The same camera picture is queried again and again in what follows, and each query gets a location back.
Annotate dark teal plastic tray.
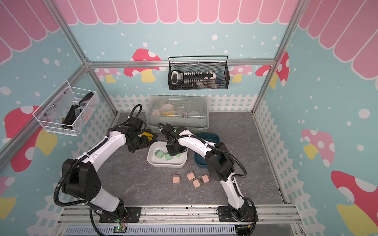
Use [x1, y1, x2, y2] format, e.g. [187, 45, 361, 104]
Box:
[195, 132, 220, 169]

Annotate pink plug lower middle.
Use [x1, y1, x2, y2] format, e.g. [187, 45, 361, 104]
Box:
[193, 179, 202, 188]

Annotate white plastic tray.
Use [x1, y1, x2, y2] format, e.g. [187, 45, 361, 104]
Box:
[147, 142, 188, 168]

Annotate items in black basket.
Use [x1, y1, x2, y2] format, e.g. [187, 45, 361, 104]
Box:
[168, 70, 221, 89]

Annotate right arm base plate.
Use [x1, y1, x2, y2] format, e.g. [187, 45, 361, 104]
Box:
[216, 206, 259, 223]

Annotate pink plug leftmost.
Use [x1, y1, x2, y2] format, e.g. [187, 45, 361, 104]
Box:
[172, 175, 180, 184]

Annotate aluminium front rail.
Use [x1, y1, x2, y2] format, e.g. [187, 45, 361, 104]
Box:
[57, 204, 301, 226]

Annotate white wire wall basket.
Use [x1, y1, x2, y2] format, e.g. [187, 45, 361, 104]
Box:
[33, 81, 100, 137]

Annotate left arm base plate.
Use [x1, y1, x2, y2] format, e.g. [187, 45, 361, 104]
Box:
[97, 206, 142, 223]

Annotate clear lidded storage box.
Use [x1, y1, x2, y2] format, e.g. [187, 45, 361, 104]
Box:
[145, 95, 209, 134]

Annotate yellow rubber glove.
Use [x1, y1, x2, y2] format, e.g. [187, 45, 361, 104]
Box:
[140, 132, 154, 142]

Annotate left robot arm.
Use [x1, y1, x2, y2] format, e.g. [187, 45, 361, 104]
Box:
[53, 104, 150, 222]

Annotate pink plug rightmost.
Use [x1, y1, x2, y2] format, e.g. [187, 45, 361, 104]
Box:
[202, 174, 211, 183]

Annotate black wire wall basket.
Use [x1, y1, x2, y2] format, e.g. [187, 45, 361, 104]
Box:
[167, 56, 230, 90]

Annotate black item in white basket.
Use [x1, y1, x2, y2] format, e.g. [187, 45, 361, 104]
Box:
[62, 92, 94, 130]

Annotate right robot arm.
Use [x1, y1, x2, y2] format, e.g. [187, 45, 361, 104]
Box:
[158, 124, 258, 222]

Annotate pink plug upper middle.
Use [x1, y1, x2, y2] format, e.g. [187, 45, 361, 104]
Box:
[186, 171, 195, 181]

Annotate green circuit board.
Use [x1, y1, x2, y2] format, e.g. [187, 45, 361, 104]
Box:
[113, 226, 127, 234]

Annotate pink plug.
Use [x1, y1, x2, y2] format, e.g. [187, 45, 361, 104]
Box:
[202, 174, 211, 183]
[193, 179, 202, 188]
[186, 171, 195, 181]
[172, 175, 180, 184]

